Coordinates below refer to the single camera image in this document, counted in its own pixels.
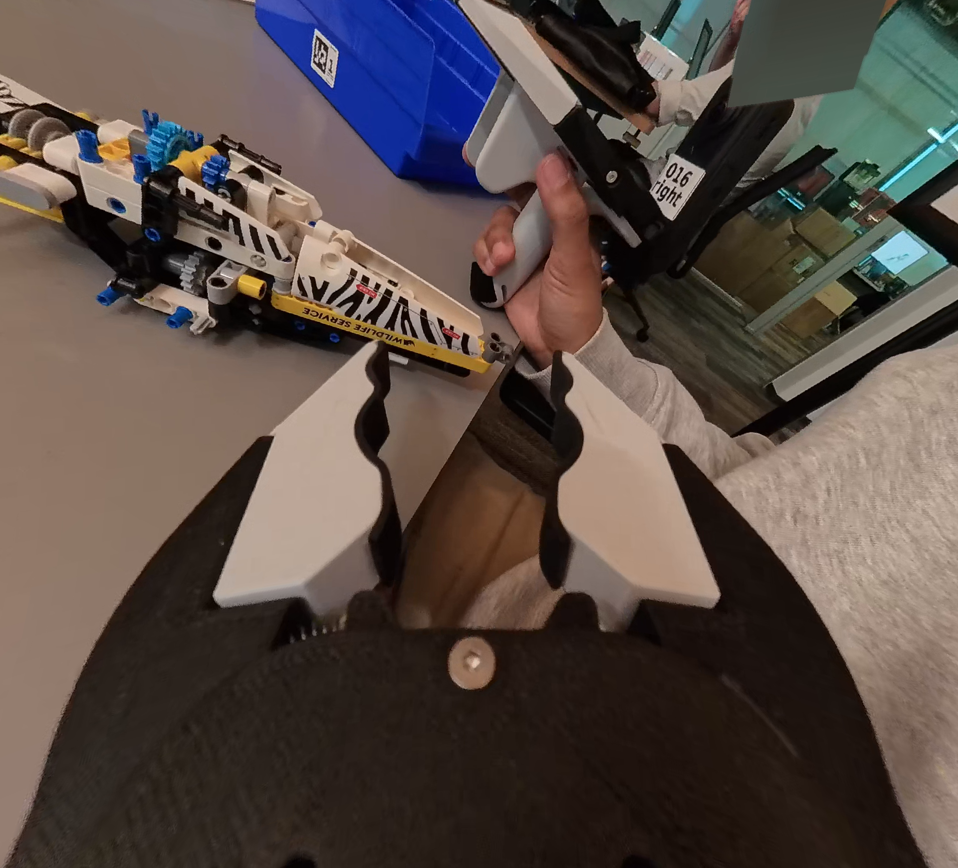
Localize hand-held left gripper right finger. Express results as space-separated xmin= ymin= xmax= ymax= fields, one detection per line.
xmin=539 ymin=352 xmax=721 ymax=630

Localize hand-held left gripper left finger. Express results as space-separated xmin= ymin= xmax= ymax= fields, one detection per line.
xmin=213 ymin=343 xmax=405 ymax=618

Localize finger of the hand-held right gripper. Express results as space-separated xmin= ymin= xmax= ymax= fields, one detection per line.
xmin=457 ymin=0 xmax=583 ymax=196

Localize lego helicopter model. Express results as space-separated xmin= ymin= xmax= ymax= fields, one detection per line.
xmin=0 ymin=106 xmax=517 ymax=377

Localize person's right forearm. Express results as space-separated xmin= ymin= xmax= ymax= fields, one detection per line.
xmin=539 ymin=318 xmax=772 ymax=480

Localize person's right hand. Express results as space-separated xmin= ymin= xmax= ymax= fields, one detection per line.
xmin=474 ymin=153 xmax=606 ymax=368

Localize dark cloth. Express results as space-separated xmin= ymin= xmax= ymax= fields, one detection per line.
xmin=509 ymin=0 xmax=656 ymax=113

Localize black office chair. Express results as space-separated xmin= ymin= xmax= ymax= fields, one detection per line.
xmin=666 ymin=97 xmax=839 ymax=278

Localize stack of cardboard boxes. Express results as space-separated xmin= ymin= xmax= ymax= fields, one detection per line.
xmin=696 ymin=210 xmax=858 ymax=338

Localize blue plastic bin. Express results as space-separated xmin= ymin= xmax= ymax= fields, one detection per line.
xmin=253 ymin=0 xmax=501 ymax=182

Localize grey zip hoodie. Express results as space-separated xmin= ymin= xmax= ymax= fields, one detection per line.
xmin=460 ymin=344 xmax=958 ymax=868

